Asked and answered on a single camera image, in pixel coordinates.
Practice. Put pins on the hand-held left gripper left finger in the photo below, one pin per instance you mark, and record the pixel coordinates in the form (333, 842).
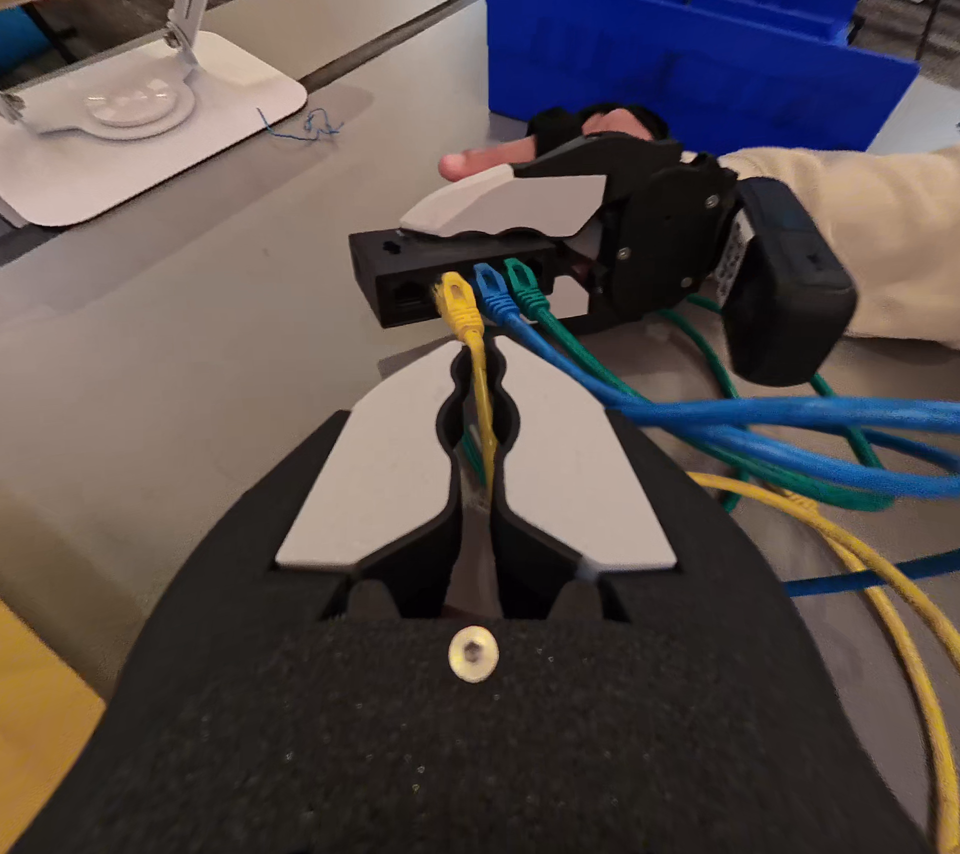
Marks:
(375, 487)

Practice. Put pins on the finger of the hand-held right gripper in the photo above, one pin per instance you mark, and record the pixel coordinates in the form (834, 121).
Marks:
(510, 202)
(574, 299)

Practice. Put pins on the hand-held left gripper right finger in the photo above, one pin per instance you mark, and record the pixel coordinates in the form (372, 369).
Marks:
(577, 487)

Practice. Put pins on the black network switch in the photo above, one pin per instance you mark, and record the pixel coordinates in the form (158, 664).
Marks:
(390, 277)

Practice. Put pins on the blue plastic bin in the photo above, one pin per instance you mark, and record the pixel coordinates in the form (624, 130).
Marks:
(675, 67)

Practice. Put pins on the yellow plastic bin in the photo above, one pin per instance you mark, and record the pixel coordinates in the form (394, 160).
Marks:
(37, 719)

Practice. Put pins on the person's right forearm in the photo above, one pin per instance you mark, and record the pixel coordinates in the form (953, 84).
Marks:
(885, 232)

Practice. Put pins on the person's right hand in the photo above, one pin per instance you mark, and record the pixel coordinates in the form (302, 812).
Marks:
(487, 161)

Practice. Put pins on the blue thread scrap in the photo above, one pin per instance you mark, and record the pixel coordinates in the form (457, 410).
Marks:
(300, 131)

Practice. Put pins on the white tablet stand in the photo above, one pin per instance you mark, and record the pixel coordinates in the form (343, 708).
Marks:
(225, 89)

